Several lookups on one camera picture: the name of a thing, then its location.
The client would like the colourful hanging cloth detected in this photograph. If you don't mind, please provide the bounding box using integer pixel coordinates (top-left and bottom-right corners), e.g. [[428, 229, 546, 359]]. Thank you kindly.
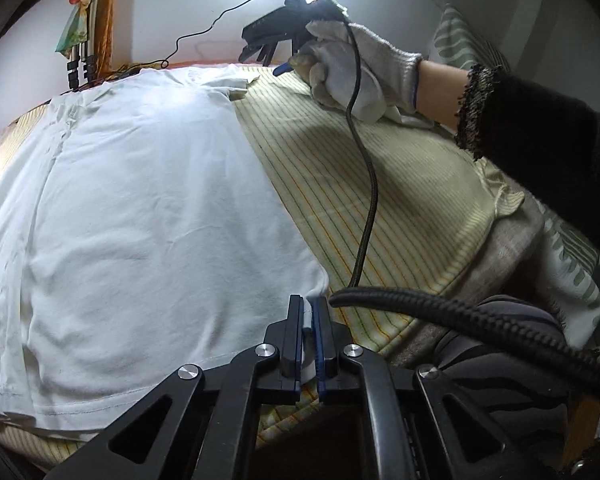
[[54, 0, 91, 59]]

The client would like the white t-shirt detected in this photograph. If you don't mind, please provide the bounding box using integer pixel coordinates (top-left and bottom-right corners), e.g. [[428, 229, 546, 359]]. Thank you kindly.
[[0, 64, 331, 435]]

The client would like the orange wooden post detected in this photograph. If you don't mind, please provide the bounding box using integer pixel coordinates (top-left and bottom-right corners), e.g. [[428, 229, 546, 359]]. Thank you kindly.
[[96, 0, 117, 74]]

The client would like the black braided cable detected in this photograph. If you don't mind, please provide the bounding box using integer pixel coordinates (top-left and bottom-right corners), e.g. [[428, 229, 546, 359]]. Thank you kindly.
[[328, 20, 600, 402]]

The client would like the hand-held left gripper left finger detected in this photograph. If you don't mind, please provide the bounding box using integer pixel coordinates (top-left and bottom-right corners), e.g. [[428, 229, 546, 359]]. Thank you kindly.
[[44, 294, 305, 480]]

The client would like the person's grey striped pants leg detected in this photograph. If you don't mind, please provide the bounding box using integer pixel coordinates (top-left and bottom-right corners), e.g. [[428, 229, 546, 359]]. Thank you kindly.
[[432, 294, 600, 463]]

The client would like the person's right hand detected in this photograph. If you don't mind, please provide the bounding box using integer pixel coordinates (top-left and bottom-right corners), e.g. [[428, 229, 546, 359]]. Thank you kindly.
[[289, 18, 435, 127]]

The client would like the beige blanket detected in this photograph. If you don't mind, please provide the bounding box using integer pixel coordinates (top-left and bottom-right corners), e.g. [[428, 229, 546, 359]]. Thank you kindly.
[[384, 192, 563, 367]]

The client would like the yellow striped bed mat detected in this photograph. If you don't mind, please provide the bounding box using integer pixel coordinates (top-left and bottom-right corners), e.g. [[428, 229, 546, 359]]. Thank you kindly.
[[0, 62, 527, 467]]

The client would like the white green patterned sheet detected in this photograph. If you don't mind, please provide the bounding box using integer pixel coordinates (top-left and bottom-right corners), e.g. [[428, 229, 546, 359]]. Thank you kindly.
[[534, 209, 600, 352]]

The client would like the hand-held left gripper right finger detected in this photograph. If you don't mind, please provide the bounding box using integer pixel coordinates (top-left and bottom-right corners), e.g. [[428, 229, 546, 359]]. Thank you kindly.
[[311, 296, 556, 480]]

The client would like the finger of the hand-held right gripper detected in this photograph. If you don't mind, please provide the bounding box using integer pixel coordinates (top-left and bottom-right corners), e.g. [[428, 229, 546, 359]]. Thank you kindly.
[[239, 39, 297, 78], [241, 10, 297, 44]]

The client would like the person's right forearm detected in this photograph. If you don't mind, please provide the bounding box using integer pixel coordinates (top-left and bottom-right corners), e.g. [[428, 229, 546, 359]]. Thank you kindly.
[[414, 58, 600, 267]]

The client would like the thin black wire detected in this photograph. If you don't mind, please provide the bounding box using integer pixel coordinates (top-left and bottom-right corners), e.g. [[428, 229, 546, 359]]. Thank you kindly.
[[161, 0, 287, 69]]

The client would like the green patterned pillow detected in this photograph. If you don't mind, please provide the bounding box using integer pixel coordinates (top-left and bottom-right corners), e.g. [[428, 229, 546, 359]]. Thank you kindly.
[[427, 3, 512, 70]]

